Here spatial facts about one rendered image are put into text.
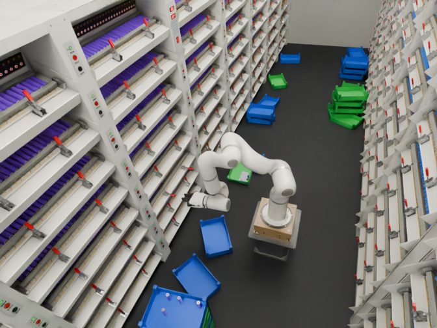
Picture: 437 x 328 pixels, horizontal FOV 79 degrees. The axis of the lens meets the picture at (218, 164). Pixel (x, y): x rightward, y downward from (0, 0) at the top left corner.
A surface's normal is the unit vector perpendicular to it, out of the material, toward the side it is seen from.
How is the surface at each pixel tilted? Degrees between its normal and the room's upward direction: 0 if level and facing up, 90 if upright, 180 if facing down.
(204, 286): 0
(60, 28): 90
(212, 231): 0
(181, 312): 0
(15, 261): 21
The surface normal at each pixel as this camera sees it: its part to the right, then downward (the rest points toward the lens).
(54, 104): 0.25, -0.58
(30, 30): 0.92, 0.22
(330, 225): -0.08, -0.70
